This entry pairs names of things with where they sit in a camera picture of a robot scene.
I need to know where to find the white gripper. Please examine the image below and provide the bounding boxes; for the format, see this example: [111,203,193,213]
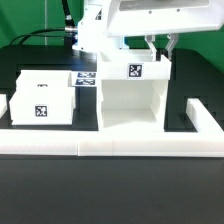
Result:
[105,0,224,60]

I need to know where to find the white drawer cabinet box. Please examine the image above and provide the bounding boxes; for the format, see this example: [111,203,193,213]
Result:
[97,49,171,132]

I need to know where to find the white front drawer tray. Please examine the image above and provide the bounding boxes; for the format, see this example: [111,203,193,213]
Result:
[9,87,75,125]

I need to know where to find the white drawer tray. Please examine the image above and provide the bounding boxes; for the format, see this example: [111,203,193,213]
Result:
[16,70,71,89]
[9,87,75,125]

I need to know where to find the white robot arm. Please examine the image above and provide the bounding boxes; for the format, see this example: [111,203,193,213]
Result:
[75,0,224,52]

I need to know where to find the white marker sheet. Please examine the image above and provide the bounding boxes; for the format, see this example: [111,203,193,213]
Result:
[71,71,96,87]

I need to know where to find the white L-shaped fence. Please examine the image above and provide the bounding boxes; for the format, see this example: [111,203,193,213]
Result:
[0,98,224,157]

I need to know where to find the white block left edge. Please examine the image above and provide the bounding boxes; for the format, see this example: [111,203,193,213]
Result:
[0,94,7,119]

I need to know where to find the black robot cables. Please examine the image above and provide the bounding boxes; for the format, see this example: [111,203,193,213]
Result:
[9,0,78,46]

